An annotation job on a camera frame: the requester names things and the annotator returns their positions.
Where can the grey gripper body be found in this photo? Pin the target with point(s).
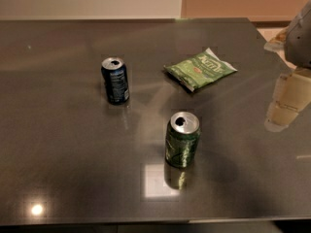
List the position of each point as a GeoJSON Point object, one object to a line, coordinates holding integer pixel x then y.
{"type": "Point", "coordinates": [299, 39]}

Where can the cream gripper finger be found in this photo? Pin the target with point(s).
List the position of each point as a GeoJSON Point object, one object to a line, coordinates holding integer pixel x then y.
{"type": "Point", "coordinates": [277, 42]}
{"type": "Point", "coordinates": [292, 94]}

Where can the green soda can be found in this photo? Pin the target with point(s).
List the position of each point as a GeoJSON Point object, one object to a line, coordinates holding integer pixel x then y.
{"type": "Point", "coordinates": [182, 137]}

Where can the blue pepsi can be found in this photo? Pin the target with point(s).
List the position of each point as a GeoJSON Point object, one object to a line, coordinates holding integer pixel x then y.
{"type": "Point", "coordinates": [114, 73]}

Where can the green chip bag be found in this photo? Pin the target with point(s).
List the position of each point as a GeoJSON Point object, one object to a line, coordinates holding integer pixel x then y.
{"type": "Point", "coordinates": [200, 70]}

